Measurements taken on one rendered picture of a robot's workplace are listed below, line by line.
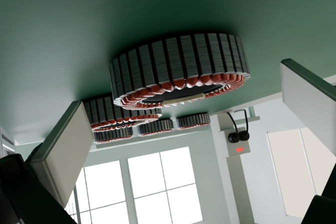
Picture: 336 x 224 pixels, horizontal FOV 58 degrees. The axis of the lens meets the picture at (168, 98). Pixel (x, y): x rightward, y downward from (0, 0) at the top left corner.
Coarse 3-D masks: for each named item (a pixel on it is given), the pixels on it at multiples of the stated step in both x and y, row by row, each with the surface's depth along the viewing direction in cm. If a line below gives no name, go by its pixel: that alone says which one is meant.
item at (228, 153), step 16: (224, 112) 106; (224, 128) 107; (240, 128) 104; (224, 144) 102; (240, 144) 103; (224, 160) 106; (240, 160) 106; (224, 176) 107; (240, 176) 105; (224, 192) 108; (240, 192) 104; (240, 208) 103
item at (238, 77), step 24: (144, 48) 20; (168, 48) 20; (192, 48) 20; (216, 48) 20; (240, 48) 22; (120, 72) 22; (144, 72) 20; (168, 72) 20; (192, 72) 20; (216, 72) 20; (240, 72) 21; (120, 96) 22; (144, 96) 22; (168, 96) 28; (192, 96) 28
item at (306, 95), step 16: (288, 64) 18; (288, 80) 18; (304, 80) 16; (320, 80) 15; (288, 96) 19; (304, 96) 16; (320, 96) 14; (304, 112) 17; (320, 112) 15; (320, 128) 15
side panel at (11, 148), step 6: (0, 126) 47; (0, 132) 46; (6, 132) 54; (0, 138) 46; (6, 138) 54; (12, 138) 65; (0, 144) 44; (6, 144) 52; (12, 144) 65; (0, 150) 44; (6, 150) 60; (12, 150) 63; (0, 156) 43; (18, 222) 64
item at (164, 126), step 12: (156, 120) 88; (168, 120) 89; (180, 120) 93; (192, 120) 91; (204, 120) 93; (96, 132) 82; (108, 132) 82; (120, 132) 82; (132, 132) 87; (144, 132) 87; (156, 132) 87
